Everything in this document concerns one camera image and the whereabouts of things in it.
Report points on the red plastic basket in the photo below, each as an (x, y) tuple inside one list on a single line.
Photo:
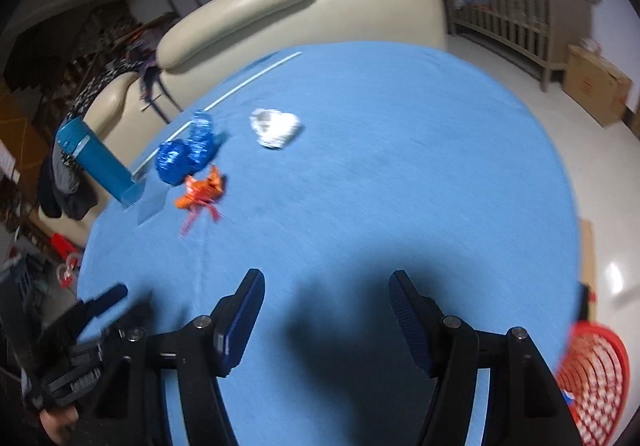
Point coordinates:
[(597, 376)]

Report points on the white thin rod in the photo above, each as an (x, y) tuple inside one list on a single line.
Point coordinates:
[(240, 86)]

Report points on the brown cardboard box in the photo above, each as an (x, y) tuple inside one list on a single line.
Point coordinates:
[(595, 83)]

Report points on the orange foil wrapper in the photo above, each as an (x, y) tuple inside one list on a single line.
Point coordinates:
[(200, 191)]

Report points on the person's left hand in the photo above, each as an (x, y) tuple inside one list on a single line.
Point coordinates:
[(55, 426)]

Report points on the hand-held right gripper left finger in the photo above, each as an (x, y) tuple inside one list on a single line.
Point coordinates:
[(240, 326)]

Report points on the white crumpled plastic bag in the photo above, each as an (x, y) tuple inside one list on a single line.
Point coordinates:
[(275, 128)]

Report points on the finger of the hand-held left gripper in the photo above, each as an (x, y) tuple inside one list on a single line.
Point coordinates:
[(106, 301)]

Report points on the round blue foil wrapper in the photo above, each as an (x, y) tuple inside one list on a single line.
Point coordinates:
[(172, 161)]

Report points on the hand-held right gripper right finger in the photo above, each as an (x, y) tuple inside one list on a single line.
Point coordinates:
[(407, 321)]

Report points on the long blue foil wrapper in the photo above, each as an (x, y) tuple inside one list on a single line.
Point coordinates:
[(202, 138)]

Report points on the beige leather sofa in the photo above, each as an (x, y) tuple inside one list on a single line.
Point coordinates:
[(350, 1)]

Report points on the wooden baby crib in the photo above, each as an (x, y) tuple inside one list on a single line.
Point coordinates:
[(520, 11)]

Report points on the teal long box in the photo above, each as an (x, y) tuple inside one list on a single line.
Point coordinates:
[(97, 158)]

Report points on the blue tablecloth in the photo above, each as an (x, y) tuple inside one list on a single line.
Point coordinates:
[(375, 186)]

